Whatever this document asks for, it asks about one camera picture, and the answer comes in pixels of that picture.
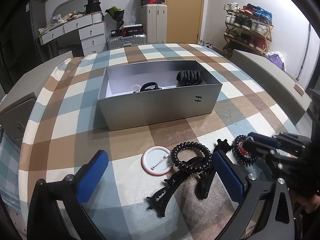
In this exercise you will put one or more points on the dark flower bouquet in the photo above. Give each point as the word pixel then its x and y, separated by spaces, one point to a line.
pixel 117 14

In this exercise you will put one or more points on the purple bag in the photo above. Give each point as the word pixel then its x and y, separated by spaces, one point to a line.
pixel 276 58

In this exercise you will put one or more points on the beige upright suitcase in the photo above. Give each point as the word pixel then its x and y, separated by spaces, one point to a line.
pixel 153 18

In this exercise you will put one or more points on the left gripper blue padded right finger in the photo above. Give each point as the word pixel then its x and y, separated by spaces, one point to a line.
pixel 276 219

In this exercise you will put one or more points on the black spiral tie red charm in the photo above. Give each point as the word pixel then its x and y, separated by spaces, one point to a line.
pixel 240 153

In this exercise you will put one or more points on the black hair claw clip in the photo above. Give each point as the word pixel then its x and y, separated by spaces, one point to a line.
pixel 160 199
pixel 206 177

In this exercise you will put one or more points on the black scrunchie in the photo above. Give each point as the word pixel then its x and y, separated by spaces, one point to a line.
pixel 189 78

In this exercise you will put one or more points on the checkered bed sheet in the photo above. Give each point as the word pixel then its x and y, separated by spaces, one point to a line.
pixel 66 129

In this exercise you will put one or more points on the black red flat box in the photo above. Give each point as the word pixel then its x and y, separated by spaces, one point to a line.
pixel 128 30

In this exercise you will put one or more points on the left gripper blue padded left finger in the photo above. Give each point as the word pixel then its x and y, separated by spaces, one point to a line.
pixel 44 217

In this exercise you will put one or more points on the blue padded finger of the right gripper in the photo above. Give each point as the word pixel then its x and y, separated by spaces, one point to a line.
pixel 260 143

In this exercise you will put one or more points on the person's right hand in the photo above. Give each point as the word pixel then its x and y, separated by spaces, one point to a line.
pixel 311 204

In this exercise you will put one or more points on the black refrigerator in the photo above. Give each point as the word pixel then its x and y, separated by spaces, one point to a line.
pixel 21 50

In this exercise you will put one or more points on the wooden shoe rack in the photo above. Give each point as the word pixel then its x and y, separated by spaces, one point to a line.
pixel 248 28

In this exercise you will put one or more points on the black clip in box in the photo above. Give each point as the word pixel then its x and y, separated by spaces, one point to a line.
pixel 149 86

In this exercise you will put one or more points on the arched grey mirror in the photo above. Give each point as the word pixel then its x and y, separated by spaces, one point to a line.
pixel 70 6

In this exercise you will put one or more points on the silver aluminium suitcase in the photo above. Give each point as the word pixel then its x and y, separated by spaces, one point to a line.
pixel 129 41

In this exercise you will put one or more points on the grey cardboard box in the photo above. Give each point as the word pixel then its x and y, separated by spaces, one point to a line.
pixel 124 106

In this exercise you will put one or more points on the wooden door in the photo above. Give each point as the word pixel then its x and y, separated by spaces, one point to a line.
pixel 184 20

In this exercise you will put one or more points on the grey left nightstand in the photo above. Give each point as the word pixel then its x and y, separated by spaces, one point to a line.
pixel 18 103

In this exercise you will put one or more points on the black bag on desk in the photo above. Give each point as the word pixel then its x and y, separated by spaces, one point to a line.
pixel 92 6

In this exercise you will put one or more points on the white red-rimmed pin badge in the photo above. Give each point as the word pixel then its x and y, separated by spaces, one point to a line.
pixel 156 161

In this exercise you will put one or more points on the white dresser desk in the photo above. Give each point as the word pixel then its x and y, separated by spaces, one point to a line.
pixel 83 36

